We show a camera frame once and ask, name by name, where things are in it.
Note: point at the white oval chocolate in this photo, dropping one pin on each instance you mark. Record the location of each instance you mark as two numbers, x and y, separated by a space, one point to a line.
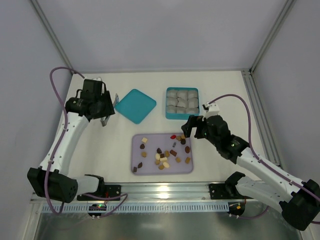
157 156

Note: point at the teal chocolate box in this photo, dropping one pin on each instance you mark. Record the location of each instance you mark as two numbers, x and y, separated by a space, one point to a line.
181 102

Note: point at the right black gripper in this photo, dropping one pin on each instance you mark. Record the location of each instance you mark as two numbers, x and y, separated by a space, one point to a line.
198 127

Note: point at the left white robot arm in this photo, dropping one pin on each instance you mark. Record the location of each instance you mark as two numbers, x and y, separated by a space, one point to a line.
51 179

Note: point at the teal box lid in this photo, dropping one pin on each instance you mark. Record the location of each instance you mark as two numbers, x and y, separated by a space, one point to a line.
135 106

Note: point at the left aluminium frame post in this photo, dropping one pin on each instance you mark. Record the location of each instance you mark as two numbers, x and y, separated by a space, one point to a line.
50 32

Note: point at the aluminium frame post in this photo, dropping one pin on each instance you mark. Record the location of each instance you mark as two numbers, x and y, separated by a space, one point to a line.
248 75
50 32

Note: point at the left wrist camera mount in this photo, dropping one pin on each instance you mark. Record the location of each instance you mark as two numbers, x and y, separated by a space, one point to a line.
98 79

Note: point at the lilac plastic tray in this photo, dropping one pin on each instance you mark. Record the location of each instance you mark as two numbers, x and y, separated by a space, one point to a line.
160 143

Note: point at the slotted cable duct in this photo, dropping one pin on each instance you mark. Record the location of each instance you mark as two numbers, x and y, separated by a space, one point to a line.
147 207

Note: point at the caramel square chocolate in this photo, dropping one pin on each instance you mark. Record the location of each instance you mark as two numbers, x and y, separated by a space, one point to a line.
187 160

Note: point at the white bar chocolate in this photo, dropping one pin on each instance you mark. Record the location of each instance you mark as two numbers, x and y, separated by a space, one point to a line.
164 159

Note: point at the aluminium mounting rail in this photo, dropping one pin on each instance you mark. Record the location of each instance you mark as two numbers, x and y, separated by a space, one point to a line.
169 190

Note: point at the metal serving tongs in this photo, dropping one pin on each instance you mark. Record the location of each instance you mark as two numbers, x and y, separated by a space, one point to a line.
110 110

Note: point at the brown oval chocolate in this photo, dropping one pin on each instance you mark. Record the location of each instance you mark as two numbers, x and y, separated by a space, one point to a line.
187 149

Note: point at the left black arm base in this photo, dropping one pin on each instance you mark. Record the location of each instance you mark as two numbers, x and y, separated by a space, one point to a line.
100 192

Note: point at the right aluminium frame post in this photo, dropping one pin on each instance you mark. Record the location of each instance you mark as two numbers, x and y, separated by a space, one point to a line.
248 75

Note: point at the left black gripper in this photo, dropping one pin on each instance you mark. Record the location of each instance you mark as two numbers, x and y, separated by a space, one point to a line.
108 107

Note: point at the brown log chocolate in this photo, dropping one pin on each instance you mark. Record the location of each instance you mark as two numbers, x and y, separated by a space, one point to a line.
172 152

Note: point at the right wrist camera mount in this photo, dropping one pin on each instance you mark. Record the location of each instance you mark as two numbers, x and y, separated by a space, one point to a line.
211 109

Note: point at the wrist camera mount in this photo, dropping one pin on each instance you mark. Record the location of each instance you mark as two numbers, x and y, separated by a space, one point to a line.
98 79
211 109

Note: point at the white almond chocolate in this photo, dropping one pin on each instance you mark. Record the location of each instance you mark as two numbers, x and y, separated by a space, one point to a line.
166 165

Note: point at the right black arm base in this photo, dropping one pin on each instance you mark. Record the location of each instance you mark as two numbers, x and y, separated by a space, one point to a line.
226 190

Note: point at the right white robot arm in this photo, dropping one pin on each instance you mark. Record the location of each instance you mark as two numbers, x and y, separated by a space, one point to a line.
298 201

